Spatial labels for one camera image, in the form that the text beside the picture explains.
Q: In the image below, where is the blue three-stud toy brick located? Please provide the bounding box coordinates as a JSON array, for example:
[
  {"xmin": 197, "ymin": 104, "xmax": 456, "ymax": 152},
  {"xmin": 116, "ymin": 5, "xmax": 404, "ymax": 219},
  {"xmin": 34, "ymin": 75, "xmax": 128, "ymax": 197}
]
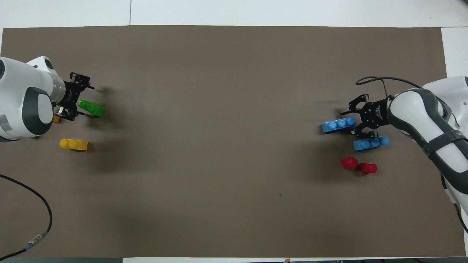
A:
[
  {"xmin": 353, "ymin": 136, "xmax": 390, "ymax": 151},
  {"xmin": 321, "ymin": 117, "xmax": 356, "ymax": 135}
]

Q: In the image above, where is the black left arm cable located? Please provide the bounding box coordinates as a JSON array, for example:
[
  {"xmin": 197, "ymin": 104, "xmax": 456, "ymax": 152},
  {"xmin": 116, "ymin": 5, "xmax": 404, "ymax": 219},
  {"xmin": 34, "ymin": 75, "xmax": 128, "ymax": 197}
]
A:
[{"xmin": 0, "ymin": 174, "xmax": 53, "ymax": 258}]

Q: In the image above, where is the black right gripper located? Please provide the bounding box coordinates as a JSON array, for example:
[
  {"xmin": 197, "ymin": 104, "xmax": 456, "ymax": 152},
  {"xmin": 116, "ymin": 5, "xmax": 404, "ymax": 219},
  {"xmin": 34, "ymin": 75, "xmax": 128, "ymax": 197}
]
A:
[{"xmin": 342, "ymin": 94, "xmax": 394, "ymax": 139}]

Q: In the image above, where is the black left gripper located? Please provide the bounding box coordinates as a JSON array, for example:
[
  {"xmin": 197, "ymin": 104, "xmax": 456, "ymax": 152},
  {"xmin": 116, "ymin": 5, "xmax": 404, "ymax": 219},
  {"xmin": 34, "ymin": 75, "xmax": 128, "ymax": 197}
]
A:
[{"xmin": 55, "ymin": 72, "xmax": 95, "ymax": 122}]

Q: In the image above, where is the brown table mat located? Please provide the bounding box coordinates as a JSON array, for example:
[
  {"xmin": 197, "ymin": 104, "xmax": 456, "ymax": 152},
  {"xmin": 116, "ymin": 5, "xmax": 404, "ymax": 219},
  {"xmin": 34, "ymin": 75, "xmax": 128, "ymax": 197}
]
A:
[{"xmin": 0, "ymin": 25, "xmax": 467, "ymax": 258}]

